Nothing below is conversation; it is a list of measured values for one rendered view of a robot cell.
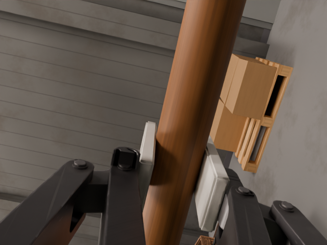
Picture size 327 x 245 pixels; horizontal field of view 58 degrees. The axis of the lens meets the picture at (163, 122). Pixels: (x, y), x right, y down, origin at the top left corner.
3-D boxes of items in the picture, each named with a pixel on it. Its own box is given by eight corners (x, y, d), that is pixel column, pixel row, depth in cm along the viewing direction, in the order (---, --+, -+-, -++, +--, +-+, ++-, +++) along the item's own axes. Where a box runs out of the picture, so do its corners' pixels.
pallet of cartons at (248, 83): (266, 59, 344) (231, 51, 342) (294, 64, 270) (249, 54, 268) (238, 148, 374) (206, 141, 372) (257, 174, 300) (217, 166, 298)
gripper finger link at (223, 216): (233, 213, 12) (302, 227, 12) (215, 164, 17) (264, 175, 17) (223, 243, 13) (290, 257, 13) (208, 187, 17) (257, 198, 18)
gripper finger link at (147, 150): (141, 219, 14) (126, 216, 14) (148, 162, 21) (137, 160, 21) (154, 163, 13) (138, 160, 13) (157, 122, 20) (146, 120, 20)
